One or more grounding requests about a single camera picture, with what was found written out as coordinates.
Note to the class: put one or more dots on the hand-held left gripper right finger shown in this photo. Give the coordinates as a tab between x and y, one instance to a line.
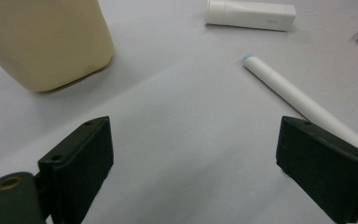
320	168

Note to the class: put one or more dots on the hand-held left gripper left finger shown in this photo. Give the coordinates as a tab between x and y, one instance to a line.
74	165

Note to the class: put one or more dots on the white marker pen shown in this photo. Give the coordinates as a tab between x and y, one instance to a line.
279	84

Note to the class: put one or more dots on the beige pen holder cup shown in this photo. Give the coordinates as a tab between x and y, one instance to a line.
43	40

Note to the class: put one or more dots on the white squeeze tube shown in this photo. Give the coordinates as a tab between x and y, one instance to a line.
251	15

